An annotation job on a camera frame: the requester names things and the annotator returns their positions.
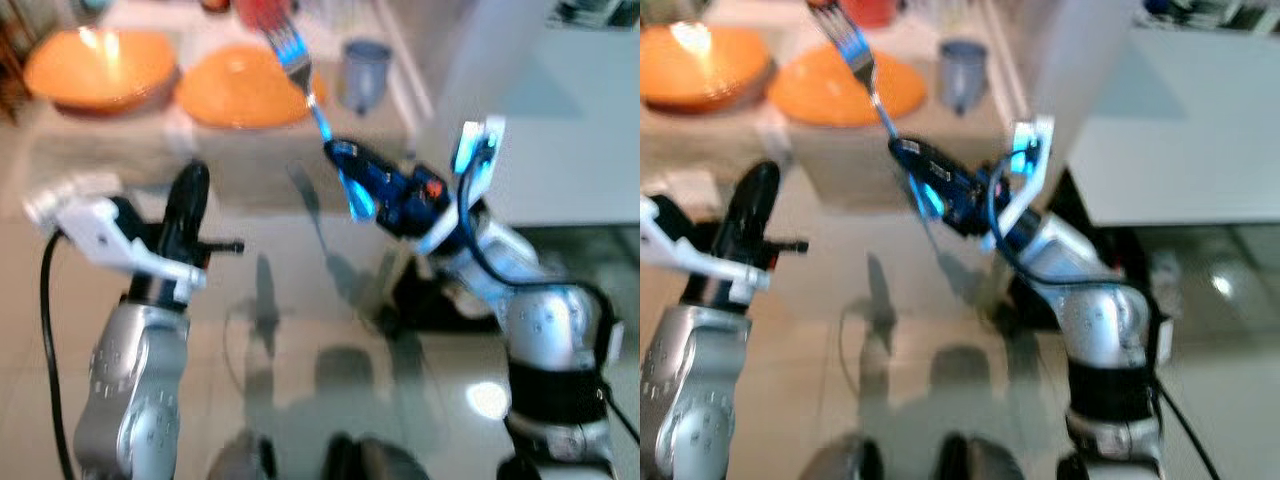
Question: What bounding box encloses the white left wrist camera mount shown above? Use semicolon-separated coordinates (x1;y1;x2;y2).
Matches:
24;175;208;302
640;192;773;307

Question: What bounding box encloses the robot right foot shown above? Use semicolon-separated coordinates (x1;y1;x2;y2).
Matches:
924;431;1037;480
320;431;433;480

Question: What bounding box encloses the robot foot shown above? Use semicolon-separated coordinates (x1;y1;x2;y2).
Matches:
798;434;887;480
320;431;433;480
204;430;279;480
924;431;1037;480

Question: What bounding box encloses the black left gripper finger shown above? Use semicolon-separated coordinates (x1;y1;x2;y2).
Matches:
162;162;190;237
187;158;213;239
724;164;753;237
750;159;782;239

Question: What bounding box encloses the orange bowl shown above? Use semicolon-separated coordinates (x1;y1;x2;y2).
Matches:
24;27;182;117
640;21;777;112

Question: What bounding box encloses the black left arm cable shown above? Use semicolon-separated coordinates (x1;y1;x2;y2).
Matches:
39;228;78;480

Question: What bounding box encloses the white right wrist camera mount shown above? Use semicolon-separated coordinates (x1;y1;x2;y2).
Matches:
980;115;1057;253
415;116;508;257

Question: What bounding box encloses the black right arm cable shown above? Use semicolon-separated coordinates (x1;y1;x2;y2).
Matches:
984;150;1223;480
454;160;641;447

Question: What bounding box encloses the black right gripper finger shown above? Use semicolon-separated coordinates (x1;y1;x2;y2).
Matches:
340;168;385;223
888;137;949;181
908;166;949;219
324;139;387;183

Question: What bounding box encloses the red container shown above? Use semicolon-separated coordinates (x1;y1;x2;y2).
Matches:
838;0;903;30
234;0;293;33

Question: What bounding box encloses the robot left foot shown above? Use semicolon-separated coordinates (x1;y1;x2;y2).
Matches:
798;434;887;480
204;430;279;480

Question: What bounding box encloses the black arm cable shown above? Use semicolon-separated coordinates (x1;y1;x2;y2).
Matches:
984;150;1223;480
454;160;641;447
39;228;78;480

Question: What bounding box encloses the silver metal fork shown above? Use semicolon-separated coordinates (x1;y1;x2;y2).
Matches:
812;3;901;141
261;20;338;144

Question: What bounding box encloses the white table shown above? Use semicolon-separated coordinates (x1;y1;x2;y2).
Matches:
1030;0;1280;229
415;0;641;229

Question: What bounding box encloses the orange plate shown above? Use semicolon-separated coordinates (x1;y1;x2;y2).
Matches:
767;44;928;129
177;44;328;130

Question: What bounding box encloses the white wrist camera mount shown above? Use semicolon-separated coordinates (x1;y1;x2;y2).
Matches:
24;175;208;302
415;116;508;257
980;115;1057;253
640;192;773;307

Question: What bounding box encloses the grey cup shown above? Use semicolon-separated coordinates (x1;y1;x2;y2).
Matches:
937;39;990;117
342;39;394;117

